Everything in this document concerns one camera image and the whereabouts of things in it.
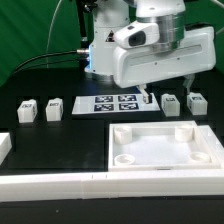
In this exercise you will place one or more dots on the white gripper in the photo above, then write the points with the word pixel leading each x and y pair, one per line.
pixel 137 62

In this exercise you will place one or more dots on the white square table top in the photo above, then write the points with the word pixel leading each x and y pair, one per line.
pixel 175 145

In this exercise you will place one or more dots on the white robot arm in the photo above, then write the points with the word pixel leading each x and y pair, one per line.
pixel 112 15

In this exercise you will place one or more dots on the white marker board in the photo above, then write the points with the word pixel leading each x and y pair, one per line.
pixel 113 104

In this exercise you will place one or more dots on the green backdrop curtain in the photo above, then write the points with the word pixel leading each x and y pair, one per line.
pixel 34 27

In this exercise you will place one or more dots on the white left fence piece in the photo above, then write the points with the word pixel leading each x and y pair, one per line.
pixel 5 145

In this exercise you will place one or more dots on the white right fence rail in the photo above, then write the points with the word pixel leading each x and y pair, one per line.
pixel 215 147

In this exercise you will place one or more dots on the white fence rail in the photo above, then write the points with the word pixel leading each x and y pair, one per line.
pixel 215 147
pixel 111 185

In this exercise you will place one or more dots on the black camera pole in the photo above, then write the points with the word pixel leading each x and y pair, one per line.
pixel 84 6

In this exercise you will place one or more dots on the white front fence rail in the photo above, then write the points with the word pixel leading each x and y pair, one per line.
pixel 111 185

